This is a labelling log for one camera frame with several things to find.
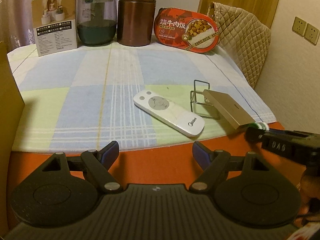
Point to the gold box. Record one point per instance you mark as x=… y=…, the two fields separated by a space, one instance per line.
x=229 y=108

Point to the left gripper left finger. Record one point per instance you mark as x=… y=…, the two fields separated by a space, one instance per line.
x=108 y=155

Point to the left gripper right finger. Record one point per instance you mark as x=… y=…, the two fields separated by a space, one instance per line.
x=203 y=155

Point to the wire metal stand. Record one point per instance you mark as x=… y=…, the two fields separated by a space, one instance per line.
x=199 y=104

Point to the right hand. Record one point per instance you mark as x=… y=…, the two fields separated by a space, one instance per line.
x=309 y=188

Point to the beige quilted chair cover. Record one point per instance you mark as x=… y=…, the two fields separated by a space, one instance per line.
x=243 y=37

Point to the white product box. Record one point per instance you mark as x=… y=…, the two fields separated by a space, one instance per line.
x=54 y=25

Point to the white green pill bottle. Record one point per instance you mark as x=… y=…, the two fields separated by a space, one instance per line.
x=260 y=125

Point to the small white Midea remote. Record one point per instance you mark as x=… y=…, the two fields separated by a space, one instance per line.
x=170 y=113

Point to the plaid tablecloth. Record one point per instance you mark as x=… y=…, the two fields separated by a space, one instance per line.
x=83 y=98

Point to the red instant rice meal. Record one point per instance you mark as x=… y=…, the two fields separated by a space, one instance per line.
x=187 y=30

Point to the open brown cardboard box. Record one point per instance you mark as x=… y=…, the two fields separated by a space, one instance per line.
x=11 y=104

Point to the brown metal canister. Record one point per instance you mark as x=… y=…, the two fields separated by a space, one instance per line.
x=135 y=22

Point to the wall socket plates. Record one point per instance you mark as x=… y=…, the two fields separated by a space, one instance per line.
x=306 y=30

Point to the green glass jar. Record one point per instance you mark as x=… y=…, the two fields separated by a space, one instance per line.
x=97 y=21

